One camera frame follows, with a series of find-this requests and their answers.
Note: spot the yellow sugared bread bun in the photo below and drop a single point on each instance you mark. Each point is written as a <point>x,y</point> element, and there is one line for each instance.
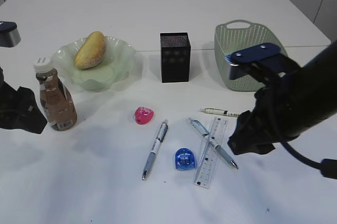
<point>91,52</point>

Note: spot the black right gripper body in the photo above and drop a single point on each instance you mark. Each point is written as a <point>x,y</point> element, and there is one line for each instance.
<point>301,100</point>

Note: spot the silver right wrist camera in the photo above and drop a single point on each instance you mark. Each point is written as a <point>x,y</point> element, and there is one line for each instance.
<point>267,54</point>

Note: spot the green plastic woven basket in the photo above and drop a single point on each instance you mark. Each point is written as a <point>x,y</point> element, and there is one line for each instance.
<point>237,35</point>

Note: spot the green glass wavy plate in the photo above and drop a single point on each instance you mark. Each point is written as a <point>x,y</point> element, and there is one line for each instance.
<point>117,62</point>

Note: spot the black mesh pen holder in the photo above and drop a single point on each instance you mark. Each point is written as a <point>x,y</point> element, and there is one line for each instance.
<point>175,57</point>

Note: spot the clear plastic ruler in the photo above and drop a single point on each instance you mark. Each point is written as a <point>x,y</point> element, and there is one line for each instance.
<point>208,161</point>

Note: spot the cream white pen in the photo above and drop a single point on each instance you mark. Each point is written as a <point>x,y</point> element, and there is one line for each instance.
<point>220,112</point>

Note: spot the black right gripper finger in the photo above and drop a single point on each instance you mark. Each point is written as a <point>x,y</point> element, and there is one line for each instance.
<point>250,137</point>

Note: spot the pink pencil sharpener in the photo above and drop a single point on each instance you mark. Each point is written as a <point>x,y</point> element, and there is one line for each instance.
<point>143,115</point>

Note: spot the brown coffee bottle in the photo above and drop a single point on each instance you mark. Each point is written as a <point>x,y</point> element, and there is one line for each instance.
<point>56,100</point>

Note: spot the blue pencil sharpener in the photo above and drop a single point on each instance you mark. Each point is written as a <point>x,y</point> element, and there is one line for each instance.
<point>184,159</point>

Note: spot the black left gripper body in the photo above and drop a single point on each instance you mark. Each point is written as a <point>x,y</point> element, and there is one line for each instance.
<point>10,100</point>

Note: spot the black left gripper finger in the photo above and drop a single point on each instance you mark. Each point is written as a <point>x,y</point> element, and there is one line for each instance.
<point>29,117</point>

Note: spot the light blue pen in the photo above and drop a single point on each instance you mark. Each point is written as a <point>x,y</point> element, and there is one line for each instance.
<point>210,138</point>

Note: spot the white grey-grip pen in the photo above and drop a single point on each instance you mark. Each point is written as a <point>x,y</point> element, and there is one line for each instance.
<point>155,147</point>

